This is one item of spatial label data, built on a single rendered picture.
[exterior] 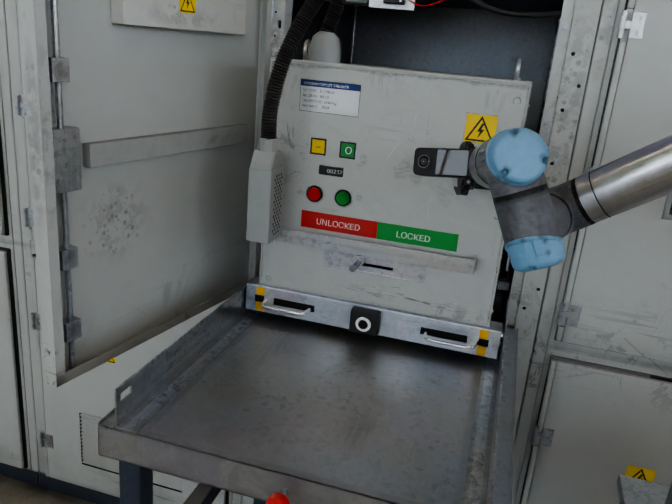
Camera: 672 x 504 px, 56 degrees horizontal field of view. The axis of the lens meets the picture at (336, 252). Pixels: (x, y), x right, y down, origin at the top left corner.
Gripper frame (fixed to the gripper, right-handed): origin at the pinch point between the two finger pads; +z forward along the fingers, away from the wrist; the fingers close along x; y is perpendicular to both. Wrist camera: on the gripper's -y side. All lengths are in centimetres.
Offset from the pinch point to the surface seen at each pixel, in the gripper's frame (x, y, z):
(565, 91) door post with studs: 19.2, 23.1, 11.9
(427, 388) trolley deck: -39.9, -1.7, -3.3
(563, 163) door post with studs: 5.1, 25.3, 15.1
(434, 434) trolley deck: -43.7, -2.2, -17.3
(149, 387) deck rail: -41, -49, -15
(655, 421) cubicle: -49, 53, 20
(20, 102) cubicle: 12, -104, 48
